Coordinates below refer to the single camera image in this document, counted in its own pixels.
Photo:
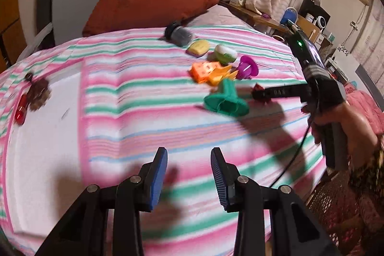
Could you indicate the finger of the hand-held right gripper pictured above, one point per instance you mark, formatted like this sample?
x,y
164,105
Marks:
x,y
282,92

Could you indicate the small dark bead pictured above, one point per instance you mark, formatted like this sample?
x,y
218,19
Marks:
x,y
29,77

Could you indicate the grey cup with black lid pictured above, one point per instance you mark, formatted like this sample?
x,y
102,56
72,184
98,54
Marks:
x,y
178,32

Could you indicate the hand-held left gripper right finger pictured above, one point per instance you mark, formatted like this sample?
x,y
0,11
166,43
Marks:
x,y
218,181

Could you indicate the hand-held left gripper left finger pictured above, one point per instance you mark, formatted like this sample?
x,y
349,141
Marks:
x,y
160,179

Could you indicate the person's right hand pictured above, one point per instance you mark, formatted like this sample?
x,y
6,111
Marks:
x,y
351,124

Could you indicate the yellow plastic toy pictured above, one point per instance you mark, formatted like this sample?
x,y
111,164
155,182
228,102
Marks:
x,y
220,76

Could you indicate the rust red pillow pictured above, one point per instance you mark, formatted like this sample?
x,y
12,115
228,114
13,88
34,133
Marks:
x,y
144,7

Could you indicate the pink fleece blanket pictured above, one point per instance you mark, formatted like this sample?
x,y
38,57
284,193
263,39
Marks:
x,y
366,103

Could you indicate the teal plastic funnel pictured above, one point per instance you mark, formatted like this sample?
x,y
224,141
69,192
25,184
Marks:
x,y
228,97

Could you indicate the green plug-in device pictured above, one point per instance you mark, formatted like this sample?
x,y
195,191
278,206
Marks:
x,y
225,53

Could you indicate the yellow soap bar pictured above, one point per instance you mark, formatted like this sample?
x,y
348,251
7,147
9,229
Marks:
x,y
198,47

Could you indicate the red capsule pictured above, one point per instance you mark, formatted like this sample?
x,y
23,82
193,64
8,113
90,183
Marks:
x,y
21,110

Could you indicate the brown fuzzy clump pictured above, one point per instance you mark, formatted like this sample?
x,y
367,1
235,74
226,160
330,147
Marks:
x,y
38,92

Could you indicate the black box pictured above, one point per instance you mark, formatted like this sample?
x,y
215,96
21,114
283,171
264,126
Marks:
x,y
312,5

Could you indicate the small red toy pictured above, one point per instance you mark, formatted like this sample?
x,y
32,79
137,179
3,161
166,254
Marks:
x,y
257,91

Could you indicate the orange plastic toy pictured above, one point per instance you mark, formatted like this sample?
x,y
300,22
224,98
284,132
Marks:
x,y
201,71

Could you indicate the mauve quilted bedsheet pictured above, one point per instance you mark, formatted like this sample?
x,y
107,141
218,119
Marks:
x,y
219,17

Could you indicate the purple plastic funnel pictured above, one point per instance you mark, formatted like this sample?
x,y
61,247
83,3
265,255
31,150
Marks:
x,y
247,67

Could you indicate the white round device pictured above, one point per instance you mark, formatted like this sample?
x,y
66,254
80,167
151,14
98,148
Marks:
x,y
322,23

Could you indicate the cardboard box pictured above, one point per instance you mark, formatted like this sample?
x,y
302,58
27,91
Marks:
x,y
307,26

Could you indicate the pink green striped blanket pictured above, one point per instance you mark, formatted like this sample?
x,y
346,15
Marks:
x,y
120,100

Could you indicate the wooden shelf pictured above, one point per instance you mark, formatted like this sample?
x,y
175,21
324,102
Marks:
x,y
258,19

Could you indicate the small purple object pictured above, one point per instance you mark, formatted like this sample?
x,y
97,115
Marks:
x,y
265,16

